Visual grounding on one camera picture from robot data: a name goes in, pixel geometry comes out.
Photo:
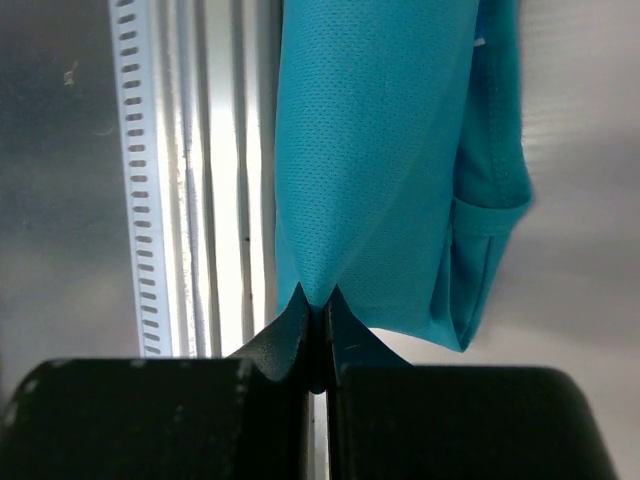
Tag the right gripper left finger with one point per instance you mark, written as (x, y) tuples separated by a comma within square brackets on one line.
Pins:
[(241, 417)]

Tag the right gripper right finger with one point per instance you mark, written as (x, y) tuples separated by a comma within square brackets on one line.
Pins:
[(389, 419)]

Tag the teal t-shirt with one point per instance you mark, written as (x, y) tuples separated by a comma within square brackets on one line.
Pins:
[(399, 169)]

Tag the aluminium mounting rail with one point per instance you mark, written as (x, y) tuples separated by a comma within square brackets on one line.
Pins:
[(215, 67)]

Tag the white slotted cable duct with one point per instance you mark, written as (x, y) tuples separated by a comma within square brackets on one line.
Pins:
[(136, 109)]

